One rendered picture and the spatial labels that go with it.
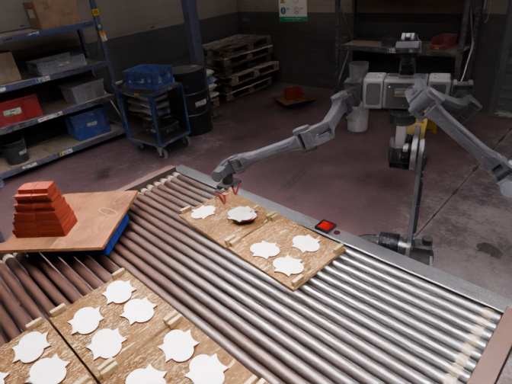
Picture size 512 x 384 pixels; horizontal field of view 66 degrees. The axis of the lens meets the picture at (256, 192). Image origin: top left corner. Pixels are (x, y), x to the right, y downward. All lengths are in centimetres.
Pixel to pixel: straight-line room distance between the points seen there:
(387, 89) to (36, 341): 185
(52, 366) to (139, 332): 29
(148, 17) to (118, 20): 54
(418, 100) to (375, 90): 54
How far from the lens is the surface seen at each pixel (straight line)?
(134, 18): 698
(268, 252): 180
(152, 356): 152
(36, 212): 207
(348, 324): 155
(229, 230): 198
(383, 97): 212
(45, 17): 570
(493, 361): 152
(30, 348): 174
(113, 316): 171
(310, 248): 181
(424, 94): 160
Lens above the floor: 208
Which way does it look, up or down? 30 degrees down
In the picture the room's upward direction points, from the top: 6 degrees counter-clockwise
